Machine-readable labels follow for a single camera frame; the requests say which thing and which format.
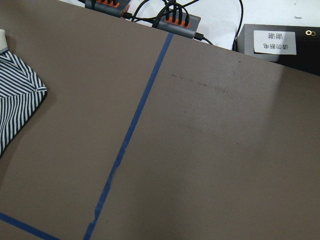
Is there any striped polo shirt white collar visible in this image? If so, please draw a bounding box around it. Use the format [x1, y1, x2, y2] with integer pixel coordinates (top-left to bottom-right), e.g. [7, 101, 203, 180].
[0, 29, 47, 155]

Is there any orange grey usb hub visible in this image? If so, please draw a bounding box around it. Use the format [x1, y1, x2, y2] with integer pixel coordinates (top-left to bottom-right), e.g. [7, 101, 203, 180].
[81, 0, 131, 18]
[152, 7, 201, 39]

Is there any black box with white label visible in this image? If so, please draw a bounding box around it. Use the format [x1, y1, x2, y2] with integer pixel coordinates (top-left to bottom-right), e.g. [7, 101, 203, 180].
[234, 24, 320, 76]

